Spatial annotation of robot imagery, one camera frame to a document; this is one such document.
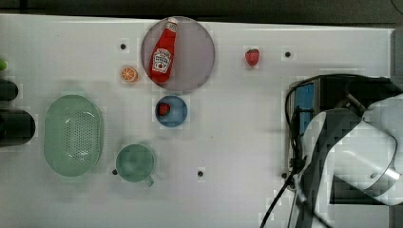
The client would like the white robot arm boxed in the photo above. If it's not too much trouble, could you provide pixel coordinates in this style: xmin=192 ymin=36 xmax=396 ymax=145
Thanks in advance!
xmin=287 ymin=95 xmax=402 ymax=228

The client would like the blue bowl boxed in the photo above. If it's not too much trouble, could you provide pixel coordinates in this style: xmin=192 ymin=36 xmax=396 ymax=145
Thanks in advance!
xmin=155 ymin=96 xmax=187 ymax=127

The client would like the red plush strawberry in bowl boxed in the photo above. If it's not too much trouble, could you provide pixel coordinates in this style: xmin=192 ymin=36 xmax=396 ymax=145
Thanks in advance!
xmin=158 ymin=103 xmax=171 ymax=117

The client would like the grey round plate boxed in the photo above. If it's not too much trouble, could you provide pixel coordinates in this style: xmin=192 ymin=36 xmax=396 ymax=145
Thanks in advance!
xmin=159 ymin=16 xmax=215 ymax=93

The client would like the red ketchup bottle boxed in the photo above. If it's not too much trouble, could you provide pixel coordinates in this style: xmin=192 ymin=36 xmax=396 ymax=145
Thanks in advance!
xmin=149 ymin=17 xmax=178 ymax=84

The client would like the red plush strawberry on table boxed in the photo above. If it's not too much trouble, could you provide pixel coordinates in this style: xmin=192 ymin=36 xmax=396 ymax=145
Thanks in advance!
xmin=244 ymin=48 xmax=260 ymax=67

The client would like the orange slice toy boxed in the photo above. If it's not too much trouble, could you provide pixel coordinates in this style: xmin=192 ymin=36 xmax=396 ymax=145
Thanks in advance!
xmin=121 ymin=66 xmax=138 ymax=83

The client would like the green measuring cup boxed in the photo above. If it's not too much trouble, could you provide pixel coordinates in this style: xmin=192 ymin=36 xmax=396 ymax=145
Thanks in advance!
xmin=115 ymin=144 xmax=156 ymax=187

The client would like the green perforated colander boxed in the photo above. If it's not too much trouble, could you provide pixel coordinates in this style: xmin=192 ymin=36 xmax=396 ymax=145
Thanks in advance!
xmin=44 ymin=95 xmax=103 ymax=177

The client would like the small black bowl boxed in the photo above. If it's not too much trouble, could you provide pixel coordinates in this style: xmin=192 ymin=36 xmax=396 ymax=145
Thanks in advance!
xmin=0 ymin=79 xmax=18 ymax=101

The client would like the lime green cup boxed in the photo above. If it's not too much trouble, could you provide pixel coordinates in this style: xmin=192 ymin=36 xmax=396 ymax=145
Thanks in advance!
xmin=0 ymin=60 xmax=8 ymax=70

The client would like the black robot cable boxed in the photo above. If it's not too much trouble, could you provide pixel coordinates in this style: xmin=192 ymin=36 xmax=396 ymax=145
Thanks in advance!
xmin=259 ymin=74 xmax=350 ymax=228

